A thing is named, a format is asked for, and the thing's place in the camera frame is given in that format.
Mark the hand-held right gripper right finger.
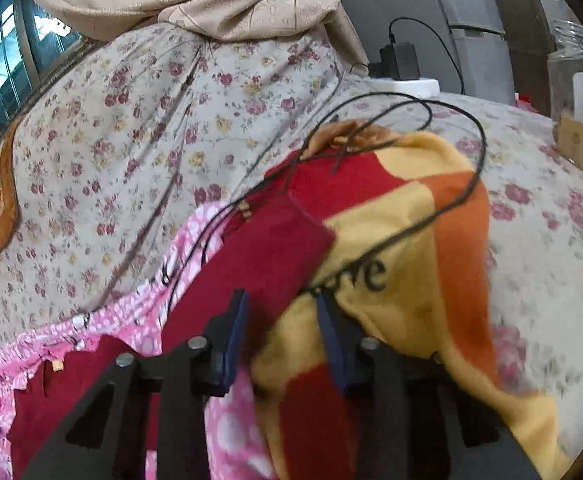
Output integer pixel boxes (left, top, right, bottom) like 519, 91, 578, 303
315, 292, 543, 480

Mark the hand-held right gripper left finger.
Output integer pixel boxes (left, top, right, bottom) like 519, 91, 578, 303
21, 289, 250, 480

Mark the red garment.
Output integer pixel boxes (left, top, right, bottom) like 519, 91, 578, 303
10, 195, 336, 480

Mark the pink penguin print cloth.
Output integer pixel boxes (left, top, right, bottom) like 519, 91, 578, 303
0, 200, 282, 480

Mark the yellow orange red blanket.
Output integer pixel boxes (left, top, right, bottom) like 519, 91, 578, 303
251, 120, 572, 480

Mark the floral bed sheet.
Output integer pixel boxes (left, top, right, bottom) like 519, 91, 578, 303
0, 25, 583, 461

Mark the white power strip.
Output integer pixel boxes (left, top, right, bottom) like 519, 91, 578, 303
365, 75, 440, 99

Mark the black power adapter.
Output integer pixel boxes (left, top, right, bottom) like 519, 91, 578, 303
379, 42, 420, 81

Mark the beige curtain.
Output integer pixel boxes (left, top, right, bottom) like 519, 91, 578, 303
18, 0, 372, 77

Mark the grey appliance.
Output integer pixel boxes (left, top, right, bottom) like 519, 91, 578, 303
421, 0, 518, 107

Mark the window with metal grille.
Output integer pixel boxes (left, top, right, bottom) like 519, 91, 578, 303
0, 0, 93, 173

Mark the clear glass jar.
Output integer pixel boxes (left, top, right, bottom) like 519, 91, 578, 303
545, 19, 583, 122

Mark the long black cable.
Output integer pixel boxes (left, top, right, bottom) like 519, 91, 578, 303
161, 99, 488, 313

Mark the black adapter cord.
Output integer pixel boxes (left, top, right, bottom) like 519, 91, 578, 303
388, 17, 466, 95

